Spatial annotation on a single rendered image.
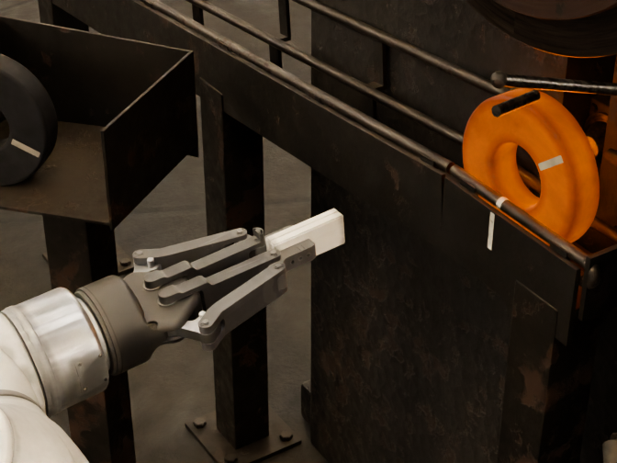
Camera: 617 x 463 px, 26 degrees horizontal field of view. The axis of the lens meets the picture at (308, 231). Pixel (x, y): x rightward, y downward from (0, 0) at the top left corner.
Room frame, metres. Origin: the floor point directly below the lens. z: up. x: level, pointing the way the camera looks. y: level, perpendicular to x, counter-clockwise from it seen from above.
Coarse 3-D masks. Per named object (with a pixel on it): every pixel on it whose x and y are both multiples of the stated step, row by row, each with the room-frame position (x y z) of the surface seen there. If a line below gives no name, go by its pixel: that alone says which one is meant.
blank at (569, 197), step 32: (512, 96) 1.09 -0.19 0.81; (544, 96) 1.08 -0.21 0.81; (480, 128) 1.11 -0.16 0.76; (512, 128) 1.08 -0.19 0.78; (544, 128) 1.05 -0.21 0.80; (576, 128) 1.05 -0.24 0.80; (480, 160) 1.11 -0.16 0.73; (512, 160) 1.11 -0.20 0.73; (544, 160) 1.04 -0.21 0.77; (576, 160) 1.02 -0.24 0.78; (512, 192) 1.09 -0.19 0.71; (544, 192) 1.04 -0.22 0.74; (576, 192) 1.01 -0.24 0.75; (544, 224) 1.03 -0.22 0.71; (576, 224) 1.01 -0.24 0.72
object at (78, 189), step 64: (64, 64) 1.44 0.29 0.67; (128, 64) 1.40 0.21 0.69; (192, 64) 1.37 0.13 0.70; (0, 128) 1.43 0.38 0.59; (64, 128) 1.42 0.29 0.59; (128, 128) 1.23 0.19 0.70; (192, 128) 1.36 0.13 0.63; (0, 192) 1.27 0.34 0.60; (64, 192) 1.26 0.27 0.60; (128, 192) 1.22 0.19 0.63; (64, 256) 1.29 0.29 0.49; (128, 384) 1.33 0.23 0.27; (128, 448) 1.32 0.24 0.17
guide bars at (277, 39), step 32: (192, 0) 1.70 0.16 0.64; (288, 0) 1.55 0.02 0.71; (256, 32) 1.56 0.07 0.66; (288, 32) 1.54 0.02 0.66; (384, 32) 1.37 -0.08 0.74; (320, 64) 1.44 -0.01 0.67; (384, 64) 1.37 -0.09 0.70; (448, 64) 1.27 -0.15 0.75; (384, 96) 1.33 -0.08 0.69; (448, 128) 1.24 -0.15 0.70; (608, 160) 1.06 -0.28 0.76; (608, 224) 1.04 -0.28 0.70
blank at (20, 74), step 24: (0, 72) 1.28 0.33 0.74; (24, 72) 1.30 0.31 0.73; (0, 96) 1.28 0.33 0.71; (24, 96) 1.27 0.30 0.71; (48, 96) 1.30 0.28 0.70; (24, 120) 1.27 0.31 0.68; (48, 120) 1.28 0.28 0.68; (0, 144) 1.30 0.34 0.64; (24, 144) 1.27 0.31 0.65; (48, 144) 1.27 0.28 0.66; (0, 168) 1.28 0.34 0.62; (24, 168) 1.28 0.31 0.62
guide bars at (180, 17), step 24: (144, 0) 1.68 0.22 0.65; (192, 24) 1.57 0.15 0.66; (240, 48) 1.48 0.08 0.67; (288, 72) 1.39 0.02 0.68; (312, 96) 1.33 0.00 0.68; (360, 120) 1.25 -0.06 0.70; (408, 144) 1.18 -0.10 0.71; (456, 168) 1.12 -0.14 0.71; (480, 192) 1.08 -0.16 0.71; (528, 216) 1.03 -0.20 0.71; (552, 240) 1.00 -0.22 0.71
